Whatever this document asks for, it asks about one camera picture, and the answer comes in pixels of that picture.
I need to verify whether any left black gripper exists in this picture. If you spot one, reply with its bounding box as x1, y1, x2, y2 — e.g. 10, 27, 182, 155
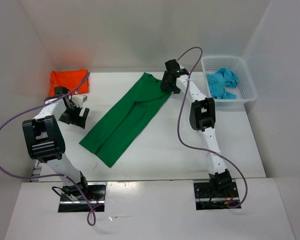
58, 103, 89, 129

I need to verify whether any green t-shirt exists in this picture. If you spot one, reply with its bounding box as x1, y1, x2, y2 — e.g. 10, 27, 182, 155
79, 72, 171, 168

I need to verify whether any orange t-shirt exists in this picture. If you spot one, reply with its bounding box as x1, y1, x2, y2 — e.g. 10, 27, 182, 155
48, 69, 88, 97

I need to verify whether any light blue t-shirt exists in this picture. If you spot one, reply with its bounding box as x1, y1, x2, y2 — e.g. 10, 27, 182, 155
206, 67, 239, 100

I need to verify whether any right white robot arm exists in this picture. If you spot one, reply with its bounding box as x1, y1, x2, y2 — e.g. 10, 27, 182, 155
160, 59, 232, 197

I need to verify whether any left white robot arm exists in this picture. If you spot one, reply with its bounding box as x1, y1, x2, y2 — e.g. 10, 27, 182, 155
22, 86, 90, 201

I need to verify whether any white plastic basket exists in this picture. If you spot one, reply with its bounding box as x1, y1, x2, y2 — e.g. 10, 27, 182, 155
201, 55, 257, 105

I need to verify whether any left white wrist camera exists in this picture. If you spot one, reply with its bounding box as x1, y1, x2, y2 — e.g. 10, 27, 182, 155
71, 94, 88, 108

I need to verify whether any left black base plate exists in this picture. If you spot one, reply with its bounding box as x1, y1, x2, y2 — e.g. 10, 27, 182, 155
52, 182, 107, 213

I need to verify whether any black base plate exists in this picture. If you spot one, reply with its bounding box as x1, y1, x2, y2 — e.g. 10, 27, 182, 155
193, 180, 241, 211
52, 182, 107, 213

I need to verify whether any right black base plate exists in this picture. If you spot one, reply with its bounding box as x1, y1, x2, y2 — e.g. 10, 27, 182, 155
193, 180, 241, 211

